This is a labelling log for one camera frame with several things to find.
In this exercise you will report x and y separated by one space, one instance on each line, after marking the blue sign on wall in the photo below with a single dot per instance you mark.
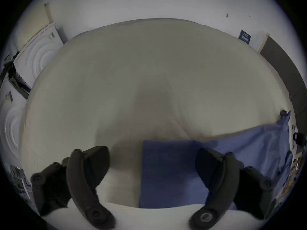
244 36

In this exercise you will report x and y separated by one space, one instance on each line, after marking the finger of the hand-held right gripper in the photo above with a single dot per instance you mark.
285 113

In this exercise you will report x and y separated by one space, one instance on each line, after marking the white washing machine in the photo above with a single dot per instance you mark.
9 128
36 59

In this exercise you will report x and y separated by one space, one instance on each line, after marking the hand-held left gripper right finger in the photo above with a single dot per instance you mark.
223 183

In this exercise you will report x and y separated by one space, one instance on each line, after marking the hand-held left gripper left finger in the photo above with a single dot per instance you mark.
79 176

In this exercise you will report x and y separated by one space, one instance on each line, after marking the blue shirt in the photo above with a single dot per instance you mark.
175 169

